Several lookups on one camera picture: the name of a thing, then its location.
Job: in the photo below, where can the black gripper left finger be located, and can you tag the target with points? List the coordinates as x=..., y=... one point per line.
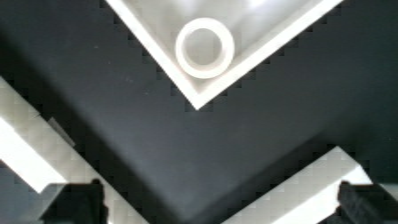
x=77, y=207

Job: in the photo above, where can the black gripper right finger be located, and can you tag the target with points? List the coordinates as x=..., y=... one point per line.
x=369, y=205

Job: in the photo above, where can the white obstacle fence front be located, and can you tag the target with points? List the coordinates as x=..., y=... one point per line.
x=223, y=164

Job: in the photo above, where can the white square table top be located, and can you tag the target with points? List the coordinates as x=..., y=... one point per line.
x=210, y=37

